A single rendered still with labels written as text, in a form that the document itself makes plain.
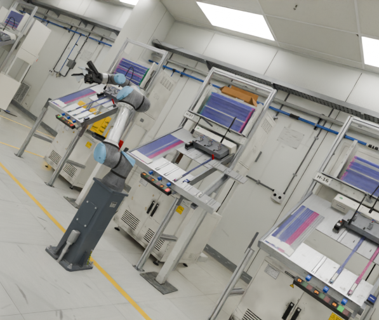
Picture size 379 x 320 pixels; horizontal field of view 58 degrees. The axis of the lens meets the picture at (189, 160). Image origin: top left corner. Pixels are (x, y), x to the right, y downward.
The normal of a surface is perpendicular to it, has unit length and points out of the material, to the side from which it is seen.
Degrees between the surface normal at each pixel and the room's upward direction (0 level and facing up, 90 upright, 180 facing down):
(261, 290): 90
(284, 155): 90
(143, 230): 90
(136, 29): 90
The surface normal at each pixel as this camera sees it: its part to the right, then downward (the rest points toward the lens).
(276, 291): -0.48, -0.28
